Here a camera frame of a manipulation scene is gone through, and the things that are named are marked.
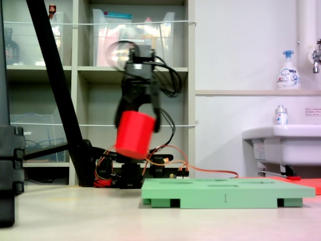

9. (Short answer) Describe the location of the black gripper wire loop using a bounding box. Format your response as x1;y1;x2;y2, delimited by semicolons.
152;56;183;98

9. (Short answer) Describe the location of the small clear sanitizer bottle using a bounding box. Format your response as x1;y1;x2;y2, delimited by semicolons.
273;104;289;126

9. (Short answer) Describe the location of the black tripod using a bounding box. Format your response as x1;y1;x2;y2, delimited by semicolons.
24;0;97;188

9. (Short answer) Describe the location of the blue topped bag box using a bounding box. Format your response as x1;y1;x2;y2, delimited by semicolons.
104;11;133;25

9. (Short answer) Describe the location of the notched black stand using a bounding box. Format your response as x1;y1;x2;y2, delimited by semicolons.
0;0;26;228

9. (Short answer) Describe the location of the white shelf cord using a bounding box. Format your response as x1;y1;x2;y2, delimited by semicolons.
4;20;197;27
10;120;199;128

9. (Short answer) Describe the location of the white foam soap bottle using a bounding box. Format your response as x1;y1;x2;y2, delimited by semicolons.
276;50;301;90

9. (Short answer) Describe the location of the black arm wire loop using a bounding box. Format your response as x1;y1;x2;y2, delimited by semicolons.
160;107;176;151

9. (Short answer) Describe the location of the metal faucet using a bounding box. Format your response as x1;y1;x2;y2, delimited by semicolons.
307;39;321;74

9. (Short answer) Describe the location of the red octagonal pillar block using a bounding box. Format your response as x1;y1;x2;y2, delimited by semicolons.
115;111;156;160

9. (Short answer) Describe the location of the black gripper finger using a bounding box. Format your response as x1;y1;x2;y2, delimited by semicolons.
149;80;162;134
114;96;131;129

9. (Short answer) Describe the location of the grey shelf unit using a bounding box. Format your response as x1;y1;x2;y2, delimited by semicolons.
0;0;196;186

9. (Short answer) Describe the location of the green shape sorting board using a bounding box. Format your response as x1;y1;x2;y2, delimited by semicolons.
141;177;316;209

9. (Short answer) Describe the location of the dark glass bottle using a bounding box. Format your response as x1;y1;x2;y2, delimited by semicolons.
4;27;21;65

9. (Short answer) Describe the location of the white wall pipe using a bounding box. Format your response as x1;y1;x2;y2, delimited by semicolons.
296;0;321;51

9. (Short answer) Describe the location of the black red table clamp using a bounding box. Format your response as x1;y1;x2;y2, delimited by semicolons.
147;153;174;179
94;157;121;188

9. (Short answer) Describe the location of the white sink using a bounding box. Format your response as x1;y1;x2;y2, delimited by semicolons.
242;124;321;176

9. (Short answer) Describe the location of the long orange wire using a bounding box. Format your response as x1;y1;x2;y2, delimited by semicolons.
141;145;239;179

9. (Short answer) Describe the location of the large clear plastic bin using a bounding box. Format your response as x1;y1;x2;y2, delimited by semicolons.
92;9;176;68

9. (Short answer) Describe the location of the clear bin with blue cable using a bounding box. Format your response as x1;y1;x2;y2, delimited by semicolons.
10;113;70;163

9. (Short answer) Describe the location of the spray bottle pink cap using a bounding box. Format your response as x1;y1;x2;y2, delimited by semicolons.
140;17;157;51

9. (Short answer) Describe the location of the clear plastic storage bin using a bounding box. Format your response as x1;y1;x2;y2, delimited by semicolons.
4;12;65;66

